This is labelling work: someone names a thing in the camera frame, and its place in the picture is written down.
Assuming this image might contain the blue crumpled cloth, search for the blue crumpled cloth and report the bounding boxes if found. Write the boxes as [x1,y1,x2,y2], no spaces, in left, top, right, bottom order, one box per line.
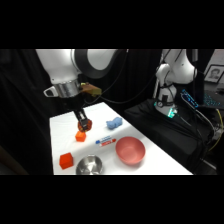
[105,117,124,131]

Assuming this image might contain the black device with blue lights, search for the black device with blue lights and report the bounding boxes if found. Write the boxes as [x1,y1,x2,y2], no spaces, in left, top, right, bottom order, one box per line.
[180,88,201,110]

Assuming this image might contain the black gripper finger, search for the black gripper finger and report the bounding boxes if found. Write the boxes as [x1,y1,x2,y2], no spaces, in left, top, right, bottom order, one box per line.
[74,109,87,129]
[81,110,92,131]

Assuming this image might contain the small orange cube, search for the small orange cube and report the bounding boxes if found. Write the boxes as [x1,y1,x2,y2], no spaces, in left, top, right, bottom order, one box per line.
[74,130,87,143]

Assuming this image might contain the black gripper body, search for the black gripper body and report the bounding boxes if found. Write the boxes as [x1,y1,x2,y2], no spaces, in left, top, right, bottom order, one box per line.
[63,94,90,114]

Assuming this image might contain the black cloth-covered robot stand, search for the black cloth-covered robot stand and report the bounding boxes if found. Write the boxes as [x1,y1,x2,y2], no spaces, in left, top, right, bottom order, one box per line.
[123,97,215,175]

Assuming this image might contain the red marker pen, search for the red marker pen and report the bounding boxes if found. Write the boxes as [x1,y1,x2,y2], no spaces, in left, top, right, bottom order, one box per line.
[99,138,118,148]

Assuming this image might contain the small green light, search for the small green light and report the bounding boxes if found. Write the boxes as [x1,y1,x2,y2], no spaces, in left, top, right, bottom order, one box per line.
[166,108,178,120]

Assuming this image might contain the wrist camera with yellow label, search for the wrist camera with yellow label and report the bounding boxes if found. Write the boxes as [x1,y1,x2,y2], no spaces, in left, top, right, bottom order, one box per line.
[80,82,102,98]

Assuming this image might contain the framed portrait picture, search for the framed portrait picture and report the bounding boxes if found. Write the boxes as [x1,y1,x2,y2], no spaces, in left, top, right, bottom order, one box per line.
[203,64,224,84]

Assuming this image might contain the blue marker pen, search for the blue marker pen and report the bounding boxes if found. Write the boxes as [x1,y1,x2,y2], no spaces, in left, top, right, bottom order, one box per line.
[95,135,114,145]

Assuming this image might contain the yellow cable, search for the yellow cable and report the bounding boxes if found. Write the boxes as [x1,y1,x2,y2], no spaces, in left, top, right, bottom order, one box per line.
[207,107,224,152]

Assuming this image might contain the silver metal bowl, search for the silver metal bowl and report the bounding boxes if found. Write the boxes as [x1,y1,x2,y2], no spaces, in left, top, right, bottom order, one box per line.
[75,155,104,176]

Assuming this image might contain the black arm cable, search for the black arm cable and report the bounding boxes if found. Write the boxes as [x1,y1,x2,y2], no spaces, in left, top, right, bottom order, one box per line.
[84,49,166,105]

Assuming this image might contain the pink bowl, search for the pink bowl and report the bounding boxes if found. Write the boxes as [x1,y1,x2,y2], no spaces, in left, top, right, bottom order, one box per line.
[115,136,147,166]

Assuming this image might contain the large red-orange cube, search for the large red-orange cube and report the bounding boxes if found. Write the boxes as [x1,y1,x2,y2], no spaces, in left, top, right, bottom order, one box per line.
[59,152,74,170]

